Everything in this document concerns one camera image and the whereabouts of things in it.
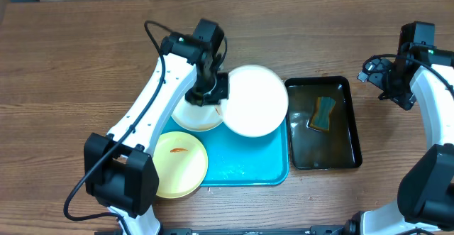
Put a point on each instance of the white plate with long stain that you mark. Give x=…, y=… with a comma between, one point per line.
x=196, y=118

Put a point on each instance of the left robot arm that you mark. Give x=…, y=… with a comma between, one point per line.
x=118, y=167

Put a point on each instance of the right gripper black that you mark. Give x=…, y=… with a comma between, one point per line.
x=377, y=73

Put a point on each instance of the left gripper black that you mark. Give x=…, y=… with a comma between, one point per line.
x=195, y=99

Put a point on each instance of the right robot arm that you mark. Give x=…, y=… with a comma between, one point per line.
x=419, y=73

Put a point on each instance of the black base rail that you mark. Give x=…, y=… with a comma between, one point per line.
x=248, y=231

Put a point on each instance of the teal plastic tray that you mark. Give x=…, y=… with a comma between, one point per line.
x=235, y=160

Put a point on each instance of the green yellow sponge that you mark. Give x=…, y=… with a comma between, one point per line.
x=321, y=117

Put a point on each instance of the black water tray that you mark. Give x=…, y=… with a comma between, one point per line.
x=310, y=149

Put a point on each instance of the yellow plate with stain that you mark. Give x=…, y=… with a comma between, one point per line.
x=181, y=162

